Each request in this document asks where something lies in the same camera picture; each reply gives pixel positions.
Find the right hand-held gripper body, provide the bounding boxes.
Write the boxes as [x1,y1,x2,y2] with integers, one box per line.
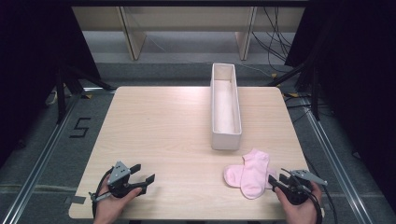
[279,169,329,206]

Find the bundle of black cables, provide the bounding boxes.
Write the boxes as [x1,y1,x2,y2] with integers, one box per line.
[250,6,296,75]

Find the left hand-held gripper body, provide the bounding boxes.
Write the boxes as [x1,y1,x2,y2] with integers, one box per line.
[106,161,140,199]

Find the black metal stand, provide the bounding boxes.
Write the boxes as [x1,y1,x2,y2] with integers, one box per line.
[55,63,117,125]
[264,57,322,121]

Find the person's right hand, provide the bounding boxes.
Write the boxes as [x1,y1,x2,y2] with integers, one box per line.
[274,181,323,224]

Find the thin black floor cable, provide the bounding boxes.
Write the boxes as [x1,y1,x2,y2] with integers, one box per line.
[304,155,340,224]

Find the grey tape piece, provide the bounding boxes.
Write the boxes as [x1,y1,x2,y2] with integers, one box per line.
[64,195,87,205]

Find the silver cable plug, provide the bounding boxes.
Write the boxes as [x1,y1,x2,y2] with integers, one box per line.
[89,191,112,203]

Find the long white box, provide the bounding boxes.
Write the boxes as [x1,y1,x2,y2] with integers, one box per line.
[210,63,243,151]

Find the metal floor rail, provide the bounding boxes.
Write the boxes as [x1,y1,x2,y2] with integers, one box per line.
[0,92,82,224]
[298,95,375,224]

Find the dark curtain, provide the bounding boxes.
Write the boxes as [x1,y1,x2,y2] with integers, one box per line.
[284,0,396,216]
[0,0,102,166]

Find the black tape floor mark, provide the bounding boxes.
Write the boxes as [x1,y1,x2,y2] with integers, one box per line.
[68,117,92,139]

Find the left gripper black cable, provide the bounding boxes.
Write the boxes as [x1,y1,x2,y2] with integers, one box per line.
[90,167,115,219]

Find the pink sock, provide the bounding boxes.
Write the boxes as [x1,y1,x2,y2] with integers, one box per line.
[222,163,278,189]
[240,147,271,201]

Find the person's left hand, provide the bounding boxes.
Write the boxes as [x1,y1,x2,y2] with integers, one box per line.
[92,174,143,224]

